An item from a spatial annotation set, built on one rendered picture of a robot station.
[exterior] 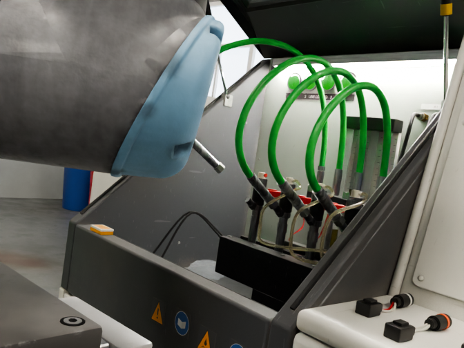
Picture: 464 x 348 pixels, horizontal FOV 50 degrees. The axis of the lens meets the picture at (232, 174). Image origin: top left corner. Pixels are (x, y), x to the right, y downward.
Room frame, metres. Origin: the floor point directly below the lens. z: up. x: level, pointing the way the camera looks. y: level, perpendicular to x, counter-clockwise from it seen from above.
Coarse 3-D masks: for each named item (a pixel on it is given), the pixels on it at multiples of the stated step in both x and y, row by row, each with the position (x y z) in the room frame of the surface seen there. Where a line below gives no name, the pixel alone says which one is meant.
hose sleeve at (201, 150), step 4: (196, 140) 1.09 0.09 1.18; (196, 144) 1.08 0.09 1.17; (200, 144) 1.09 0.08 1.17; (196, 148) 1.09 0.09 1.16; (200, 148) 1.09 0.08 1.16; (204, 148) 1.09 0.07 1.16; (200, 152) 1.09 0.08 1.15; (204, 152) 1.09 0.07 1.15; (208, 152) 1.10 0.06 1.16; (204, 156) 1.09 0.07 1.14; (208, 156) 1.09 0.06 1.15; (212, 156) 1.10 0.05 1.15; (208, 160) 1.10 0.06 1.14; (212, 160) 1.10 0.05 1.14; (216, 160) 1.10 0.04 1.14; (212, 164) 1.10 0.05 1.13; (216, 164) 1.10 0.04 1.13
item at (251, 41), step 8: (240, 40) 1.11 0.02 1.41; (248, 40) 1.11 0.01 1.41; (256, 40) 1.12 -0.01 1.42; (264, 40) 1.13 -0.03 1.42; (272, 40) 1.13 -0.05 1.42; (224, 48) 1.10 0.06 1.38; (232, 48) 1.11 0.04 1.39; (288, 48) 1.15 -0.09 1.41; (304, 64) 1.17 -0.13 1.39; (312, 72) 1.17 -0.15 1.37; (320, 88) 1.18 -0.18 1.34; (320, 96) 1.18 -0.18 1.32; (320, 104) 1.19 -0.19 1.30; (320, 152) 1.20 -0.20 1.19; (320, 160) 1.19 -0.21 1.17; (320, 168) 1.19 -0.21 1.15
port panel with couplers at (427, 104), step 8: (424, 96) 1.11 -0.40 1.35; (432, 96) 1.09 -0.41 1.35; (440, 96) 1.08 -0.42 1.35; (424, 104) 1.10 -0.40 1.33; (432, 104) 1.09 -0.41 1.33; (440, 104) 1.08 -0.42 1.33; (424, 112) 1.10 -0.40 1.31; (432, 112) 1.09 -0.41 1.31; (416, 120) 1.11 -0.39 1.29; (424, 120) 1.09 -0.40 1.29; (416, 128) 1.11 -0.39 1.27; (424, 128) 1.10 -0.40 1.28; (416, 136) 1.11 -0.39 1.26
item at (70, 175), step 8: (64, 168) 6.85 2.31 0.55; (72, 168) 6.71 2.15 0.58; (64, 176) 6.82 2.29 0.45; (72, 176) 6.72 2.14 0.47; (80, 176) 6.71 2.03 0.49; (88, 176) 6.74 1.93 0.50; (64, 184) 6.82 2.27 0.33; (72, 184) 6.72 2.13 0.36; (80, 184) 6.72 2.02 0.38; (88, 184) 6.76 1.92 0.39; (64, 192) 6.81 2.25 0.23; (72, 192) 6.73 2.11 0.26; (80, 192) 6.73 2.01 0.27; (88, 192) 6.77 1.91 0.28; (64, 200) 6.80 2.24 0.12; (72, 200) 6.73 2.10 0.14; (80, 200) 6.74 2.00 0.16; (88, 200) 6.79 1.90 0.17; (64, 208) 6.80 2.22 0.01; (72, 208) 6.74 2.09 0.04; (80, 208) 6.75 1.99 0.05
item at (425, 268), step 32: (448, 96) 0.83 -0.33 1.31; (448, 128) 0.81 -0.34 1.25; (448, 160) 0.79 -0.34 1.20; (448, 192) 0.77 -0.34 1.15; (416, 224) 0.79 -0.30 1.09; (448, 224) 0.75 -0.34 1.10; (416, 256) 0.77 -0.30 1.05; (448, 256) 0.73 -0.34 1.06; (416, 288) 0.75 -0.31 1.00; (448, 288) 0.72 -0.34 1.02
